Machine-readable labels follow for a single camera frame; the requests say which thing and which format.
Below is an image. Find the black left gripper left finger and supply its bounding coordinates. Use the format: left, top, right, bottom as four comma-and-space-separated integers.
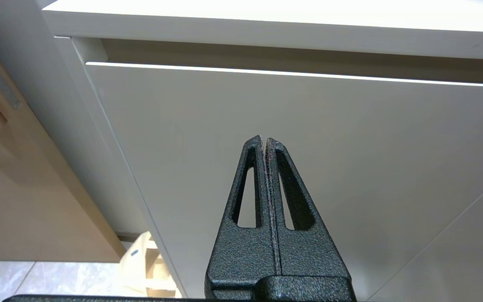
205, 135, 282, 299

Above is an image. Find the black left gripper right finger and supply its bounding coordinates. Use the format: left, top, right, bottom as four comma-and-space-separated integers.
265, 138, 350, 277

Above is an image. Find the cream bag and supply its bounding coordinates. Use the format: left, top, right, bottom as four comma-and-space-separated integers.
118, 231, 179, 298

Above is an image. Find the white cabinet door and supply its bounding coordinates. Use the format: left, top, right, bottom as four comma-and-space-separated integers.
86, 62, 483, 302

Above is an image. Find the brown wooden furniture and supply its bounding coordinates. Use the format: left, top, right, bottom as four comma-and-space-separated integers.
0, 15, 127, 263

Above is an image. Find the white cabinet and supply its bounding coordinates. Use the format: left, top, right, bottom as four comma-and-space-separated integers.
0, 0, 483, 302

